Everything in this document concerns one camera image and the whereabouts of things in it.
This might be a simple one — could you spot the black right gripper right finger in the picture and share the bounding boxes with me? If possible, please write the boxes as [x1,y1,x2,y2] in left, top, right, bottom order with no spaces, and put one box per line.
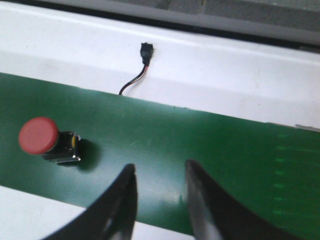
[185,159,297,240]

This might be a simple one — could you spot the black connector with wires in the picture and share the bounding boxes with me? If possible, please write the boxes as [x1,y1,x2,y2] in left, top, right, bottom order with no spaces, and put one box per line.
[118,42,155,96]

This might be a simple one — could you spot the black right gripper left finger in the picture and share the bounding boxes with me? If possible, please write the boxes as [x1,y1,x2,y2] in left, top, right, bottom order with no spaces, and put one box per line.
[45,163,138,240]

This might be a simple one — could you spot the red mushroom push button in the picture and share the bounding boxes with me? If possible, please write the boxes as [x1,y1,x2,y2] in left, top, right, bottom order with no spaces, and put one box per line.
[18,116,81,164]

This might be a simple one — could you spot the green conveyor belt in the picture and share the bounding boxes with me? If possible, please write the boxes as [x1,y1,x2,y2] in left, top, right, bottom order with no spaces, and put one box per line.
[0,73,320,240]

